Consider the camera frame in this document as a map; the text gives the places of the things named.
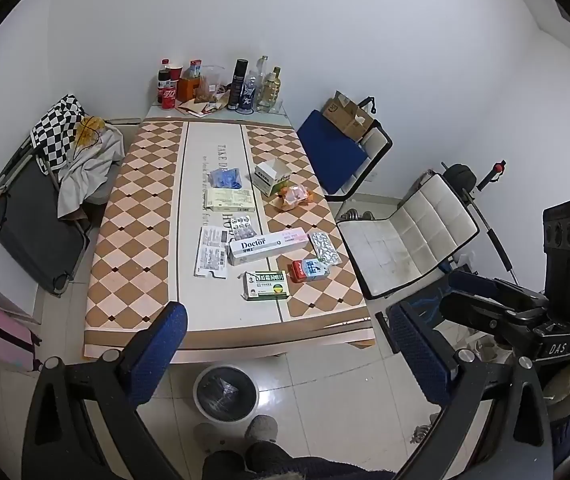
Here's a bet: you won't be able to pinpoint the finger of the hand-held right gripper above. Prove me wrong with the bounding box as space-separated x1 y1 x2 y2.
447 270 551 312
438 294 537 343

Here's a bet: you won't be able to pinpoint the person's legs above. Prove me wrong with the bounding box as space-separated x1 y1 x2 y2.
201 440 396 480

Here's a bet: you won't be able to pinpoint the black exercise machine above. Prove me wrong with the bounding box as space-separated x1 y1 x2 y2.
438 160 521 286

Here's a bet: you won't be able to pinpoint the round white trash bin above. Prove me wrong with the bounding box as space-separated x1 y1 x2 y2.
193 365 260 422

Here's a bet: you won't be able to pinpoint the grey cloth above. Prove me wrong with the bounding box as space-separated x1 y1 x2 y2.
56 125 126 221

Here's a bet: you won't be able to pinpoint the black spray can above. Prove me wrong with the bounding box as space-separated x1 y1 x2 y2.
227 59 249 112

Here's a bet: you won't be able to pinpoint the orange carton box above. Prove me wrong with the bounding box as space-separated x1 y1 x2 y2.
177 76 202 103

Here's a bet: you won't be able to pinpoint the blue plastic wrapper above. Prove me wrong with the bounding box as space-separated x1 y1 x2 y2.
207 167 244 190

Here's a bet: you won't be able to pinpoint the yellow net bag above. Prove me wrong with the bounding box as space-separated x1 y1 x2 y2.
74 116 108 151

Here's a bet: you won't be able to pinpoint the white printed leaflet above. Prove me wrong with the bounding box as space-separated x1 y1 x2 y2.
193 226 230 279

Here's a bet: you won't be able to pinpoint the large cola bottle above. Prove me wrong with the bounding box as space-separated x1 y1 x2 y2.
158 66 176 111

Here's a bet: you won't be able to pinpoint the white padded chair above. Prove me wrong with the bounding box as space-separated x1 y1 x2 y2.
335 172 481 301

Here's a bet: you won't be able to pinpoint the cardboard box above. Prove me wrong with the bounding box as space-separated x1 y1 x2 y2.
321 91 377 143

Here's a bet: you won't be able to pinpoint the silver blister pack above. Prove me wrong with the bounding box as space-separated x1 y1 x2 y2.
310 231 341 266

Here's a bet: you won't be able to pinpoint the blue chair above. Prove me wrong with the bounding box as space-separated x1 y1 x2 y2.
296 109 394 203

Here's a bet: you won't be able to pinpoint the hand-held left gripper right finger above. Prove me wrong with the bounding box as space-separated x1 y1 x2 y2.
387 302 552 480

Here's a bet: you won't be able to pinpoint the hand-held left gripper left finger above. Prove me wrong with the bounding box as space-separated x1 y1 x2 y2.
21 301 189 480

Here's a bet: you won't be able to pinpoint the pile of snack packets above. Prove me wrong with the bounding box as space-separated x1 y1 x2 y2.
144 100 292 127

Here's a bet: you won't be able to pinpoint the orange snack wrapper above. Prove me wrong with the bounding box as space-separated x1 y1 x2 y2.
276 185 316 212

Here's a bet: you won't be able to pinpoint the round pill blister pack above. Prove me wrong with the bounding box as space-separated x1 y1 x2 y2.
229 214 257 242

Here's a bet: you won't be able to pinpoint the clear bottle blue label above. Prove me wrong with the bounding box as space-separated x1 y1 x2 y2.
237 72 261 115

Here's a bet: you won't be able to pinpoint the dark grey folding cot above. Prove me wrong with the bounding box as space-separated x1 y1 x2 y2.
0 120 140 297

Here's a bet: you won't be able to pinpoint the green yellow medicine box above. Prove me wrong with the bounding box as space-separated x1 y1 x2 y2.
243 270 290 302

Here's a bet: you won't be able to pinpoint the pale yellow flat box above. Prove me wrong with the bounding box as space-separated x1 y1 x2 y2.
204 188 256 213

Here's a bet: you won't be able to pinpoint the white pink toothpaste box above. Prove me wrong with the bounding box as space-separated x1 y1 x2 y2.
227 227 312 267

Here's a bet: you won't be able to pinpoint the white green medicine box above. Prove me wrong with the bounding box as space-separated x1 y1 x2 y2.
251 158 292 197

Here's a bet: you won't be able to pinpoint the brown paper envelope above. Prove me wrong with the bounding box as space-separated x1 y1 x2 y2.
175 95 231 118

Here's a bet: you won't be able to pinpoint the person's grey slipper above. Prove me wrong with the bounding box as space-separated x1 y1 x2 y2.
244 415 279 445

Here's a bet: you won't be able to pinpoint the tall clear glass bottle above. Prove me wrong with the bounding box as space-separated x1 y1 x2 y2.
256 55 271 92

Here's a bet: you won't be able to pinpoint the table with checkered top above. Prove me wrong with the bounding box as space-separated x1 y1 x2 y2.
82 116 377 365

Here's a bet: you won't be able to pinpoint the black white checkered cloth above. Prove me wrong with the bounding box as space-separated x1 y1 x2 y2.
30 94 88 177

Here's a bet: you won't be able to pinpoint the red white small box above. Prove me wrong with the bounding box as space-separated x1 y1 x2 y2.
287 258 331 284

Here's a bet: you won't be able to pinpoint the gold liquor bottle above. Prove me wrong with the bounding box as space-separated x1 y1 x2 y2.
256 66 284 113

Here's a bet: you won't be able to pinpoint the clear bag of snacks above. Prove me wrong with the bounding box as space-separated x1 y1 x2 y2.
195 65 227 103

